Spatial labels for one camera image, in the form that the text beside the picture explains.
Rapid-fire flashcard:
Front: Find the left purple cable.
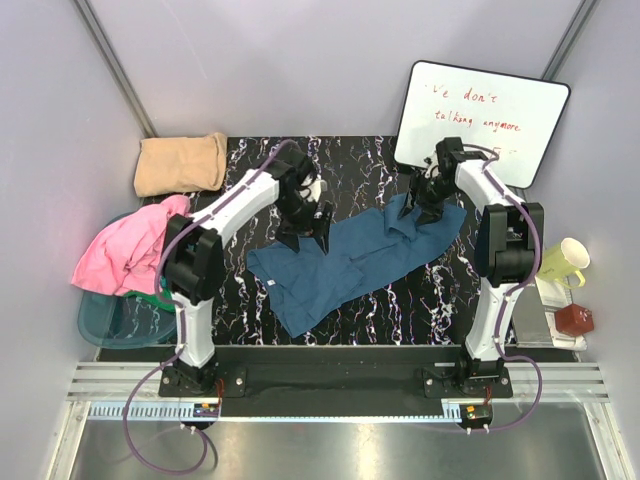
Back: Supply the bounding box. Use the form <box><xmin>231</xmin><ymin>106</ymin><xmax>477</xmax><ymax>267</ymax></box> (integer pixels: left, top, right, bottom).
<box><xmin>120</xmin><ymin>139</ymin><xmax>301</xmax><ymax>474</ymax></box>

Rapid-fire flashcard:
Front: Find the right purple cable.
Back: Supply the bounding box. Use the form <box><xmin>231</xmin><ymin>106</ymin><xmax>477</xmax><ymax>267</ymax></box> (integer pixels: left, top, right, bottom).
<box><xmin>419</xmin><ymin>143</ymin><xmax>546</xmax><ymax>433</ymax></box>

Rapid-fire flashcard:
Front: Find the folded beige t shirt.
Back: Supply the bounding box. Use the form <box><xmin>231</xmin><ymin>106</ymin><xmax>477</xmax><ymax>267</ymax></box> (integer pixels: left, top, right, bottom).
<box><xmin>134</xmin><ymin>132</ymin><xmax>228</xmax><ymax>198</ymax></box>

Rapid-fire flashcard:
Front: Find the blue t shirt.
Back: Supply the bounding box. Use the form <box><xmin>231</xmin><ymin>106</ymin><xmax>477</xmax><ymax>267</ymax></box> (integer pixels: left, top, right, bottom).
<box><xmin>246</xmin><ymin>194</ymin><xmax>466</xmax><ymax>338</ymax></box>

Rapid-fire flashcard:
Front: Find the black marble pattern mat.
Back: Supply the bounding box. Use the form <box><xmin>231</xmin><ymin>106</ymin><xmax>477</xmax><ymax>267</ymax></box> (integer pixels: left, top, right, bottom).
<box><xmin>207</xmin><ymin>136</ymin><xmax>481</xmax><ymax>345</ymax></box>

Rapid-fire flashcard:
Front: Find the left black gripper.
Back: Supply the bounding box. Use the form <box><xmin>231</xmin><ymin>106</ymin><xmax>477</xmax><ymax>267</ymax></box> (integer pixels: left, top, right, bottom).
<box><xmin>274</xmin><ymin>193</ymin><xmax>334</xmax><ymax>254</ymax></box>

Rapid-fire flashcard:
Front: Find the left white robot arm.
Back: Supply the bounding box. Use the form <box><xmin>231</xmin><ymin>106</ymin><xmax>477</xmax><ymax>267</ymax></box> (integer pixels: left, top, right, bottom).
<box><xmin>154</xmin><ymin>140</ymin><xmax>333</xmax><ymax>396</ymax></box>

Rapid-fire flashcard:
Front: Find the white whiteboard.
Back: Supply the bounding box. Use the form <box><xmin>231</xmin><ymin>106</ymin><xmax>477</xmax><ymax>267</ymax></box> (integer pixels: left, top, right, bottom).
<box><xmin>394</xmin><ymin>60</ymin><xmax>571</xmax><ymax>189</ymax></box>

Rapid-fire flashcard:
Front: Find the white paper stack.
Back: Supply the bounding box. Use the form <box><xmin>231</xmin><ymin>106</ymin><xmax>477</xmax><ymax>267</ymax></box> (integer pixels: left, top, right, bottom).
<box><xmin>536</xmin><ymin>279</ymin><xmax>587</xmax><ymax>352</ymax></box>

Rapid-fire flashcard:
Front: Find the purple cable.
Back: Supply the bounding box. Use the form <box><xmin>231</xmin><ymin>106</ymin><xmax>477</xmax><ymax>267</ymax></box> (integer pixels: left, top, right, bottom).
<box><xmin>419</xmin><ymin>143</ymin><xmax>546</xmax><ymax>433</ymax></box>
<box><xmin>120</xmin><ymin>139</ymin><xmax>301</xmax><ymax>474</ymax></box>

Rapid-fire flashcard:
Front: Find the red brown box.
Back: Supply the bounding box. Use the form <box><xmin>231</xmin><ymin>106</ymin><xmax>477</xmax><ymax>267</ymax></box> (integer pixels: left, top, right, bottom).
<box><xmin>554</xmin><ymin>303</ymin><xmax>594</xmax><ymax>337</ymax></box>

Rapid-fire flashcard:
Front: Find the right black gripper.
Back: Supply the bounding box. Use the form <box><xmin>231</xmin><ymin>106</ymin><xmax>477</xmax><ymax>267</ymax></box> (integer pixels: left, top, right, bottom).
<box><xmin>397</xmin><ymin>173</ymin><xmax>458</xmax><ymax>228</ymax></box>

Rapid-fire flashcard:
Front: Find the green t shirt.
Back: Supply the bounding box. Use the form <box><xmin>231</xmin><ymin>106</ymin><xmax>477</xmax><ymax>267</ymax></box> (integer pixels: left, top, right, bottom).
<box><xmin>123</xmin><ymin>290</ymin><xmax>175</xmax><ymax>313</ymax></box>

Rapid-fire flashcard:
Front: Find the pink t shirt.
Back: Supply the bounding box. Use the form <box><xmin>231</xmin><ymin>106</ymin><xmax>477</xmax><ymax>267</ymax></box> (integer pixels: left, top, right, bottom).
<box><xmin>71</xmin><ymin>195</ymin><xmax>190</xmax><ymax>296</ymax></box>

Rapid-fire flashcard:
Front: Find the grey setup guide booklet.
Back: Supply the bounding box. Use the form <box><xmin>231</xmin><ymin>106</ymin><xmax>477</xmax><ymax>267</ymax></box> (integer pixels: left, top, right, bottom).
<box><xmin>512</xmin><ymin>285</ymin><xmax>553</xmax><ymax>348</ymax></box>

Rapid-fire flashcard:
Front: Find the teal plastic basket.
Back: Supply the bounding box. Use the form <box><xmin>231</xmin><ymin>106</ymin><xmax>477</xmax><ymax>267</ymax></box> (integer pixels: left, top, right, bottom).
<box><xmin>77</xmin><ymin>212</ymin><xmax>176</xmax><ymax>350</ymax></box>

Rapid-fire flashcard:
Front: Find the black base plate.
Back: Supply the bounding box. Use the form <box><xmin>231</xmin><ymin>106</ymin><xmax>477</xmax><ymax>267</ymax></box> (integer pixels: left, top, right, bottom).
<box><xmin>159</xmin><ymin>345</ymin><xmax>513</xmax><ymax>399</ymax></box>

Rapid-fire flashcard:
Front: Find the yellow green mug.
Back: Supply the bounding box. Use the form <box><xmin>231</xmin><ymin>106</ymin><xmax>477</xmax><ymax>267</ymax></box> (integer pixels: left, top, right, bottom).
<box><xmin>536</xmin><ymin>237</ymin><xmax>591</xmax><ymax>289</ymax></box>

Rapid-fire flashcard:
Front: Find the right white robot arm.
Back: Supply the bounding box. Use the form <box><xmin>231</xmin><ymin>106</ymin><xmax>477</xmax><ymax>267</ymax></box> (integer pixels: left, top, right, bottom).
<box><xmin>399</xmin><ymin>137</ymin><xmax>544</xmax><ymax>397</ymax></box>

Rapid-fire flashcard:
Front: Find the aluminium rail frame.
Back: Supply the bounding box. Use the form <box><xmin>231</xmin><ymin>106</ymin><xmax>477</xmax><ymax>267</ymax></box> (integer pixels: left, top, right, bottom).
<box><xmin>46</xmin><ymin>360</ymin><xmax>636</xmax><ymax>479</ymax></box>

